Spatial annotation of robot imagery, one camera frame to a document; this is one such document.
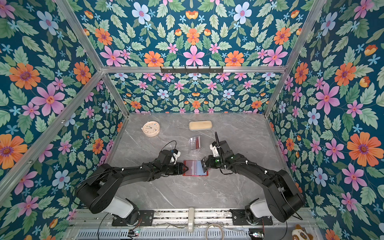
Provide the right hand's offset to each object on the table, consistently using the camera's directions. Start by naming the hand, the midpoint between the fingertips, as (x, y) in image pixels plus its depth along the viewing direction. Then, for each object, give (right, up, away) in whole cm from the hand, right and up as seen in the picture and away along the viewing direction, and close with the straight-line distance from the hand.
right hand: (205, 162), depth 85 cm
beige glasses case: (-3, +22, +22) cm, 31 cm away
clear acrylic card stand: (-7, +9, +13) cm, 17 cm away
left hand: (-10, -3, +1) cm, 10 cm away
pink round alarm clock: (-39, +19, +22) cm, 49 cm away
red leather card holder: (-6, -5, +5) cm, 9 cm away
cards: (-4, +10, +10) cm, 15 cm away
